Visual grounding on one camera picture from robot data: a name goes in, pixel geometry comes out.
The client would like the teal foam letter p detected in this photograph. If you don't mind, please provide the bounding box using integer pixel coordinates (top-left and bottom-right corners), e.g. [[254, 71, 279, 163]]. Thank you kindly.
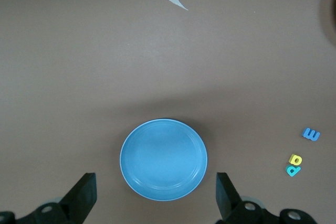
[[285, 165, 301, 177]]

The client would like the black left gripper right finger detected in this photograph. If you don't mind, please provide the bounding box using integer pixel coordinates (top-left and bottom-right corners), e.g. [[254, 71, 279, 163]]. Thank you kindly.
[[215, 172, 319, 224]]

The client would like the blue plate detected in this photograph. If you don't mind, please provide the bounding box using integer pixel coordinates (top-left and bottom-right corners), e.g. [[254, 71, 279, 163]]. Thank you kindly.
[[119, 119, 208, 201]]

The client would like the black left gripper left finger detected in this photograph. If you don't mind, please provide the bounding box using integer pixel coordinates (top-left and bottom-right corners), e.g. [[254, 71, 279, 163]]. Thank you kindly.
[[0, 173, 98, 224]]

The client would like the yellow foam letter d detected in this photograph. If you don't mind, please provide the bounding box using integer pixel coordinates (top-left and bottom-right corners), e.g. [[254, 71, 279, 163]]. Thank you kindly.
[[288, 154, 302, 165]]

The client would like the brown table cover sheet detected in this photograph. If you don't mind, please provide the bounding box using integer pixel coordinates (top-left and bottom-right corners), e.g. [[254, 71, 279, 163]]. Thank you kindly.
[[0, 0, 336, 224]]

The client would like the white tape scrap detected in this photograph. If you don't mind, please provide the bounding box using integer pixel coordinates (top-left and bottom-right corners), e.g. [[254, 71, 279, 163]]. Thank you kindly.
[[165, 0, 189, 11]]

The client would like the blue foam letter m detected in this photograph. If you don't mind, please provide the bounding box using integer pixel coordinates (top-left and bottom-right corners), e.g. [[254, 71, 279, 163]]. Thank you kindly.
[[301, 127, 321, 142]]

